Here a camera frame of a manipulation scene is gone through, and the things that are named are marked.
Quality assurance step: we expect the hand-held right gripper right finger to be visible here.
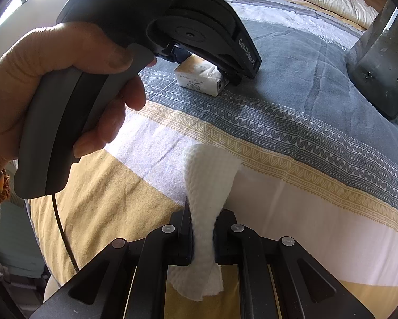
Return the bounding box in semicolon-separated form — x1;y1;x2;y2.
213;209;375;319

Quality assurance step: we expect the tissue pack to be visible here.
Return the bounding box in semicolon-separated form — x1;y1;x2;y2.
174;55;228;98

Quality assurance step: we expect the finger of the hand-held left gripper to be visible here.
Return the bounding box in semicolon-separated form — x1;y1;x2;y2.
218;67;243;86
166;41;188;63

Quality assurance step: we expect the black cable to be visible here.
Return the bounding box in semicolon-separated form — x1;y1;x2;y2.
51;191;82;273

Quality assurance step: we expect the person's left hand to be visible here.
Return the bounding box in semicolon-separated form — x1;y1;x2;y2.
0;22;148;174

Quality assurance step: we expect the striped blue yellow blanket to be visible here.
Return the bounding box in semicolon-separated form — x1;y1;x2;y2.
29;0;398;319

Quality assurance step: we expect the clear grey plastic container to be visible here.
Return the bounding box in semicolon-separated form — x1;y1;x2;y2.
346;0;398;121

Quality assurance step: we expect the white paper towel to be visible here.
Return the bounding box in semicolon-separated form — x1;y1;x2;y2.
167;143;243;303

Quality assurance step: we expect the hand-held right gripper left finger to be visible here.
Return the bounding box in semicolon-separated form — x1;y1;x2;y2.
29;203;195;319

